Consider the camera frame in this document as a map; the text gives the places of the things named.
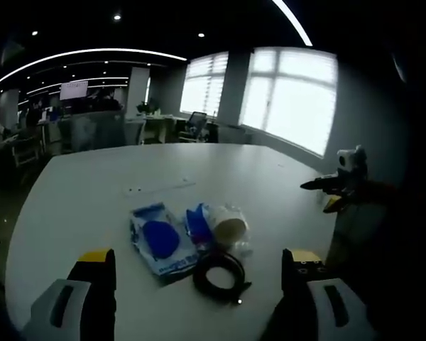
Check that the blue plastic bag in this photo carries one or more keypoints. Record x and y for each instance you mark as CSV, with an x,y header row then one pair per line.
x,y
197,222

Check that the black office chair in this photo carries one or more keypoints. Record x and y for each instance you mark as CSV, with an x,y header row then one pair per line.
x,y
195,126

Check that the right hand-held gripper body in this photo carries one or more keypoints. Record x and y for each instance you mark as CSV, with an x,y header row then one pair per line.
x,y
353,161

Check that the stack of paper cups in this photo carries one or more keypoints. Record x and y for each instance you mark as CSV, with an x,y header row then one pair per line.
x,y
229,227

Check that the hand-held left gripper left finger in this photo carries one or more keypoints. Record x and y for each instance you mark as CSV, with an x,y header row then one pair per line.
x,y
76,302

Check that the white table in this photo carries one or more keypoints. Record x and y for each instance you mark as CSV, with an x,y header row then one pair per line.
x,y
103,199

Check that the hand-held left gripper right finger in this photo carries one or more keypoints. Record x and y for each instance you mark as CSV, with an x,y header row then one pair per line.
x,y
316,302

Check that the blue and white packet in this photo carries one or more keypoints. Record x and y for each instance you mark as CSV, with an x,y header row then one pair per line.
x,y
161,241

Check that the white hanging screen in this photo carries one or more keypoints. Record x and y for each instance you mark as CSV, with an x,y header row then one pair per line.
x,y
73,90

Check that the wooden desk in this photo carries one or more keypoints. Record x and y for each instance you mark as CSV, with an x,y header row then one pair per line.
x,y
156,126

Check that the potted plant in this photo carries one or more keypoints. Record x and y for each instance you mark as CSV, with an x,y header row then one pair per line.
x,y
147,106

